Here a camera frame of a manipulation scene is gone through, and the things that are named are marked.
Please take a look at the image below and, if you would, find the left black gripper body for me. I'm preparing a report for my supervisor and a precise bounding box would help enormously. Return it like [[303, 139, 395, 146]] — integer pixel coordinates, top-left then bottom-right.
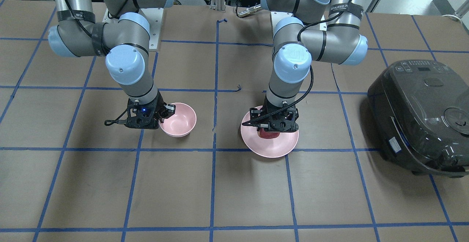
[[258, 105, 299, 132]]

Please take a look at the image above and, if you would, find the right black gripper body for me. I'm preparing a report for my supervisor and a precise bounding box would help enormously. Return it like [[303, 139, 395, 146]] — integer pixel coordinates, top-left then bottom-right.
[[124, 92, 165, 129]]

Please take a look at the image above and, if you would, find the pink bowl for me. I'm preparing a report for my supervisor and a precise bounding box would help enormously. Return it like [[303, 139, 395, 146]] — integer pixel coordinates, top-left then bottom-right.
[[160, 103, 197, 138]]

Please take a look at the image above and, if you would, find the red apple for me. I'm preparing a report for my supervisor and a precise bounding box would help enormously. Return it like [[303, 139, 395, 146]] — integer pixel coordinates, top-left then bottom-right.
[[258, 128, 280, 139]]

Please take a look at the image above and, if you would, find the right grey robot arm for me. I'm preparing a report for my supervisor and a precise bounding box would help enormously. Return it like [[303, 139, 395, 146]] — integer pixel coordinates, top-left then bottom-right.
[[48, 0, 176, 129]]

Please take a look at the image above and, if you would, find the pink plate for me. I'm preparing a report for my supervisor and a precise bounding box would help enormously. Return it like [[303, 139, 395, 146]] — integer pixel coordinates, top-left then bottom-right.
[[240, 125, 299, 158]]

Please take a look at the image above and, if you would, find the dark grey rice cooker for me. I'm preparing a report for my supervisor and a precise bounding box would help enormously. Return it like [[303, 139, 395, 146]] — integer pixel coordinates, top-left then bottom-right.
[[367, 59, 469, 177]]

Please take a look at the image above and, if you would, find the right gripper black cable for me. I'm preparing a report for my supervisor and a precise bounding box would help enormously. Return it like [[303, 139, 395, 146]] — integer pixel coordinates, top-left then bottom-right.
[[104, 108, 137, 127]]

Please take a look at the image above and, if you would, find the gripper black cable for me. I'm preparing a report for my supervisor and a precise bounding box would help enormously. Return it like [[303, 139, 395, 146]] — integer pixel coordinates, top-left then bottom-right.
[[242, 0, 361, 127], [104, 108, 137, 127]]

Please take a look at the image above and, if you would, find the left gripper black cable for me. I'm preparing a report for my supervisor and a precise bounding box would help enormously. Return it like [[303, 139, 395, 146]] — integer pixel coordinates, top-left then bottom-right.
[[242, 0, 361, 127]]

